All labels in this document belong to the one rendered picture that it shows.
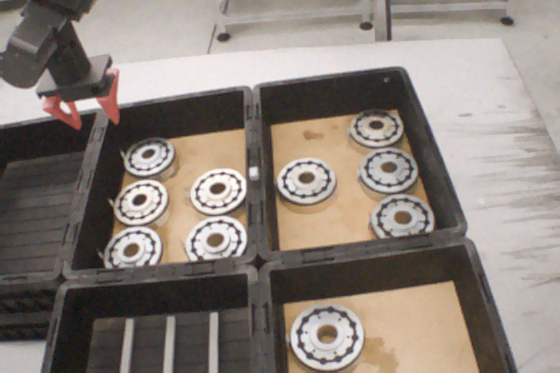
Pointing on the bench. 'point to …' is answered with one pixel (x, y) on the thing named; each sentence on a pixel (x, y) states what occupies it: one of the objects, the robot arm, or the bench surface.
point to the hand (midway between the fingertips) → (96, 120)
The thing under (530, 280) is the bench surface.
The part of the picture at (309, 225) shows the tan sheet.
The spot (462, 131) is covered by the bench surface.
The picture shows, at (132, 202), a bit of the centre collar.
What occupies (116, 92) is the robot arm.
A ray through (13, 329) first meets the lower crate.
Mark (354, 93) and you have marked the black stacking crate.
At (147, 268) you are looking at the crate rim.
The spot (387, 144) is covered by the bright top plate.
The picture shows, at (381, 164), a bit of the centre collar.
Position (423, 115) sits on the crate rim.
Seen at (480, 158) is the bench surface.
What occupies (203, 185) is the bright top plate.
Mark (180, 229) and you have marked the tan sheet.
